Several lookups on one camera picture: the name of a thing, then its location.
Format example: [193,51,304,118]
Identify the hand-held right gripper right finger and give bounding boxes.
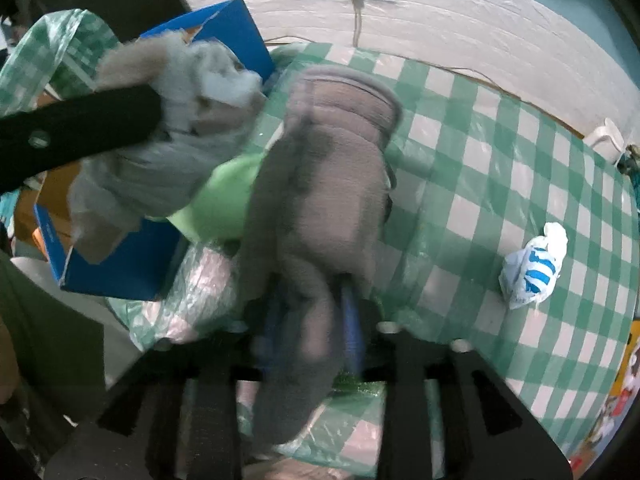
[341,284,574,480]

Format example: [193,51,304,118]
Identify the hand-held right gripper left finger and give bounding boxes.
[45,287,283,480]

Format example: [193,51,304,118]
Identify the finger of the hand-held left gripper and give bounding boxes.
[0,84,164,194]

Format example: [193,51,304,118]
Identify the grey fluffy sock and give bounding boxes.
[67,40,268,266]

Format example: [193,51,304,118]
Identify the blue cardboard box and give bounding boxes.
[32,0,279,302]

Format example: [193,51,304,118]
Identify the grey fleece glove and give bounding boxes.
[235,64,404,447]

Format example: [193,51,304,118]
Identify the light green cloth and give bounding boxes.
[166,152,266,245]

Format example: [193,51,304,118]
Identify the green checkered plastic bag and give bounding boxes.
[0,8,122,117]

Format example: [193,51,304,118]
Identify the white blue striped sock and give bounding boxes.
[499,221,570,310]

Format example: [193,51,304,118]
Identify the green checkered tablecloth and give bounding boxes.
[105,41,639,477]

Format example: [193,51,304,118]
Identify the colourful printed box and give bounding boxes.
[570,319,640,467]

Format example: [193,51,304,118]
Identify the grey power cable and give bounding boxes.
[351,0,365,49]

